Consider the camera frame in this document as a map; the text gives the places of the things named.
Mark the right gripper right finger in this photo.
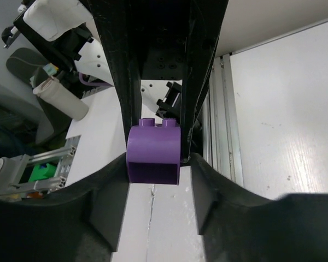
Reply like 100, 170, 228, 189
189, 153, 328, 261

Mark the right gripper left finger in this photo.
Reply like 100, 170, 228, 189
0, 154, 129, 261

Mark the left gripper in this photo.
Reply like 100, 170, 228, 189
89, 0, 228, 161

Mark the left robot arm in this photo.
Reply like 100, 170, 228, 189
14, 1, 228, 162

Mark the white cylinder roll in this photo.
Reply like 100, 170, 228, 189
33, 76, 89, 121

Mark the green block on rail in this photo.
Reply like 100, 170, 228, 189
28, 163, 56, 182

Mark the aluminium front rail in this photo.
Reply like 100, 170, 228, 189
202, 53, 244, 187

